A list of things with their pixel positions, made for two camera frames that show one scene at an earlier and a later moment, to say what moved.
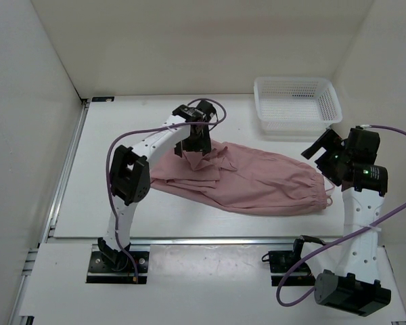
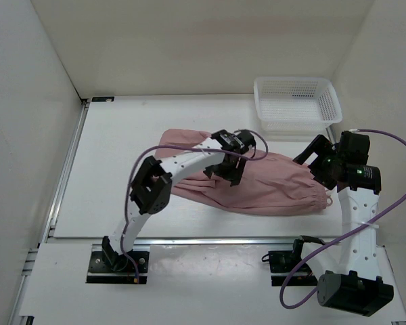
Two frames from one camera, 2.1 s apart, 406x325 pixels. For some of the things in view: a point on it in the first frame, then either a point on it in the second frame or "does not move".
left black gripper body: [201, 142] -> [227, 170]
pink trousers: [227, 179] does not move
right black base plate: [280, 261] does not move
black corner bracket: [103, 99] does not move
